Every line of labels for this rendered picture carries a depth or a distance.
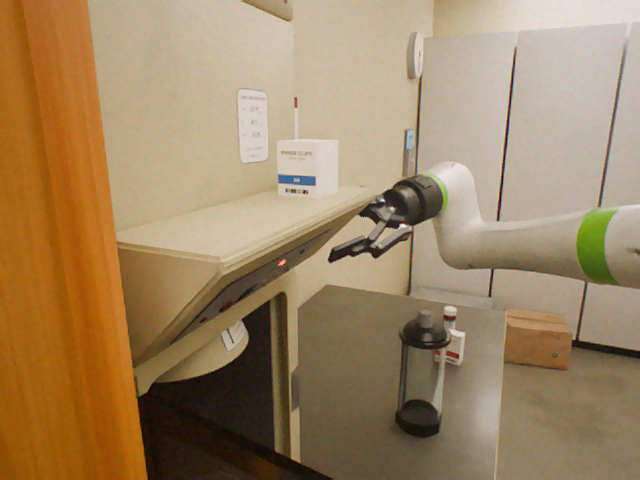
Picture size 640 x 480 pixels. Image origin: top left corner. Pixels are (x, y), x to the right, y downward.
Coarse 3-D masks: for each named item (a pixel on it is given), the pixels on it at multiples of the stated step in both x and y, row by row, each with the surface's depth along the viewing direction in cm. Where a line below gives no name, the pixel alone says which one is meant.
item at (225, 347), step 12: (240, 324) 55; (216, 336) 50; (228, 336) 51; (240, 336) 53; (204, 348) 48; (216, 348) 49; (228, 348) 51; (240, 348) 52; (192, 360) 47; (204, 360) 48; (216, 360) 49; (228, 360) 50; (168, 372) 46; (180, 372) 47; (192, 372) 47; (204, 372) 48
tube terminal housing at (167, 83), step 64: (128, 0) 31; (192, 0) 37; (128, 64) 32; (192, 64) 38; (256, 64) 47; (128, 128) 32; (192, 128) 39; (128, 192) 33; (192, 192) 40; (256, 192) 49
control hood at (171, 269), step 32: (352, 192) 50; (160, 224) 34; (192, 224) 34; (224, 224) 34; (256, 224) 34; (288, 224) 34; (320, 224) 39; (128, 256) 29; (160, 256) 27; (192, 256) 27; (224, 256) 26; (256, 256) 30; (128, 288) 29; (160, 288) 28; (192, 288) 27; (128, 320) 30; (160, 320) 29; (192, 320) 32
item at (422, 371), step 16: (448, 336) 88; (416, 352) 87; (432, 352) 86; (416, 368) 88; (432, 368) 87; (416, 384) 89; (432, 384) 88; (400, 400) 93; (416, 400) 90; (432, 400) 90; (416, 416) 91; (432, 416) 91
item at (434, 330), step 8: (424, 312) 89; (416, 320) 92; (424, 320) 88; (432, 320) 89; (408, 328) 89; (416, 328) 88; (424, 328) 88; (432, 328) 88; (440, 328) 88; (408, 336) 88; (416, 336) 87; (424, 336) 86; (432, 336) 86; (440, 336) 87
